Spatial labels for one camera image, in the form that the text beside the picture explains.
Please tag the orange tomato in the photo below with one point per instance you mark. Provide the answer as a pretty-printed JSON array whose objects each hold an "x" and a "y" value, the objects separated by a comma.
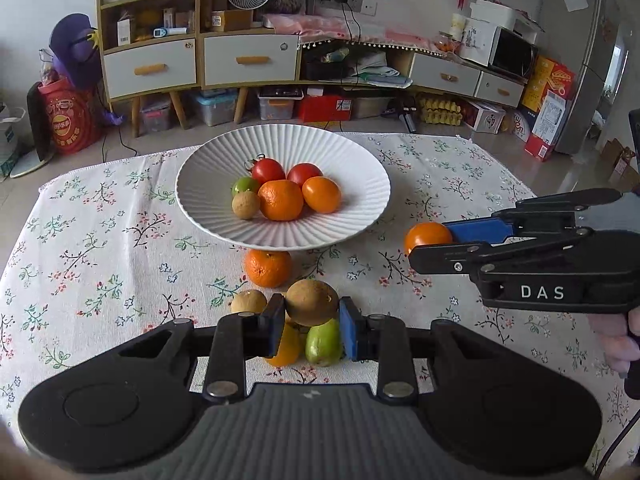
[
  {"x": 425, "y": 235},
  {"x": 322, "y": 194}
]

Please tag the red gift bag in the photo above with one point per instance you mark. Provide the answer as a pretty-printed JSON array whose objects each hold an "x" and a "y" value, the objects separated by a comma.
[{"x": 67, "y": 120}]

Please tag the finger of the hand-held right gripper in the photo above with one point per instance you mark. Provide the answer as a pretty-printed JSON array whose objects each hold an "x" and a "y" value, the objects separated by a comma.
[
  {"x": 440, "y": 259},
  {"x": 475, "y": 230}
]

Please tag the white patterned box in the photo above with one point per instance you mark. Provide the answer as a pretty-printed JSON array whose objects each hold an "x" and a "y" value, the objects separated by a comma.
[{"x": 484, "y": 117}]

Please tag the red tomato with stem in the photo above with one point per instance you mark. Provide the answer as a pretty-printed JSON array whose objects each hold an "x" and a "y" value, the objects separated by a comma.
[{"x": 270, "y": 171}]

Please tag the egg tray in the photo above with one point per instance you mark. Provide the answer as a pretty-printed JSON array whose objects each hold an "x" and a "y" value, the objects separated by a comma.
[{"x": 440, "y": 110}]

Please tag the pink cloth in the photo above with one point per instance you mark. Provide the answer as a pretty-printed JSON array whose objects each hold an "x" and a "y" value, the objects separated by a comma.
[{"x": 325, "y": 27}]

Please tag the floral tablecloth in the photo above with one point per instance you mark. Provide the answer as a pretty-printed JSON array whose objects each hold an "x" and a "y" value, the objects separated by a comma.
[{"x": 100, "y": 260}]

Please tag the oblong green fruit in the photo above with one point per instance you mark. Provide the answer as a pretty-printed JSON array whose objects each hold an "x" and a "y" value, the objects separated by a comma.
[{"x": 322, "y": 345}]

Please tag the grey refrigerator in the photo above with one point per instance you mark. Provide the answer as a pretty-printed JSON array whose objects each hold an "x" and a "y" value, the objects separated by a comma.
[{"x": 580, "y": 60}]

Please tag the small mandarin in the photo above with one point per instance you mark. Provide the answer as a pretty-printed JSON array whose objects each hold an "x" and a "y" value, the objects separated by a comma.
[{"x": 268, "y": 267}]

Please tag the white ribbed plate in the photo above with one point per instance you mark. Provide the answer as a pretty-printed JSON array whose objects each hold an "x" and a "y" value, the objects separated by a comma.
[{"x": 350, "y": 160}]

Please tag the person's right hand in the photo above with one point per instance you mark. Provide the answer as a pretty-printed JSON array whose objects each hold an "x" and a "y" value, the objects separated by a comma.
[{"x": 617, "y": 347}]

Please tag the purple plush hat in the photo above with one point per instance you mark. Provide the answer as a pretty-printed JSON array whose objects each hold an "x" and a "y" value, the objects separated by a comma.
[{"x": 75, "y": 45}]

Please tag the black flat board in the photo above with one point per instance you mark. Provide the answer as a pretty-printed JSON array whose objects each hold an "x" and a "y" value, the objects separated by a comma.
[{"x": 37, "y": 125}]

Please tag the brown kiwi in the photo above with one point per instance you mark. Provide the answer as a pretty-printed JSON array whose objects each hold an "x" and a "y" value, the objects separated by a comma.
[
  {"x": 248, "y": 302},
  {"x": 246, "y": 205},
  {"x": 311, "y": 302}
]

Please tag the white round base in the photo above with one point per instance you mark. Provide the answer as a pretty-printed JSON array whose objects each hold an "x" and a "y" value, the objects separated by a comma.
[{"x": 27, "y": 166}]

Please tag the tall red carton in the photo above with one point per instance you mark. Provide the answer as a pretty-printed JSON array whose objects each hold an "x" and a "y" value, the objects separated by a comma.
[{"x": 547, "y": 110}]

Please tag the clear plastic storage box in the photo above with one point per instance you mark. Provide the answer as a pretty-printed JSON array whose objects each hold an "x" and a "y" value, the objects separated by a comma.
[
  {"x": 215, "y": 110},
  {"x": 280, "y": 105}
]

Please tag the red flat box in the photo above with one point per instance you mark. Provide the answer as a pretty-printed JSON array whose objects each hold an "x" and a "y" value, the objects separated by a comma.
[{"x": 325, "y": 109}]

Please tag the white paper bag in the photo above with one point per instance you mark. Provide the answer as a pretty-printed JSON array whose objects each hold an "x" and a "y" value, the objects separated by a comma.
[{"x": 7, "y": 135}]

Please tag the microwave oven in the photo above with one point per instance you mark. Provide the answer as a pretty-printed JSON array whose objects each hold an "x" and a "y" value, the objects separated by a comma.
[{"x": 512, "y": 52}]

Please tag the low white drawer cabinet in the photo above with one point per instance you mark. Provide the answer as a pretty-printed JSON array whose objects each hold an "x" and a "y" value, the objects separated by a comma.
[{"x": 450, "y": 77}]

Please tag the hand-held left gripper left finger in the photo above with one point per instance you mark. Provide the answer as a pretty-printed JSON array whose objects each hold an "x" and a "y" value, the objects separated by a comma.
[{"x": 272, "y": 330}]

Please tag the large mandarin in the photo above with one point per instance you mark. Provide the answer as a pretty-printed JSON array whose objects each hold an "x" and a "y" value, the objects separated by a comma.
[{"x": 280, "y": 201}]

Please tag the wooden cabinet with white drawers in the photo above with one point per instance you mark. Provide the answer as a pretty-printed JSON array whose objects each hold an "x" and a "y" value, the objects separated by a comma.
[{"x": 150, "y": 67}]

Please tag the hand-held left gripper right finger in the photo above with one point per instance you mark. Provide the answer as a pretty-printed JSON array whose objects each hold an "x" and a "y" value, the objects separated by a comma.
[{"x": 352, "y": 335}]

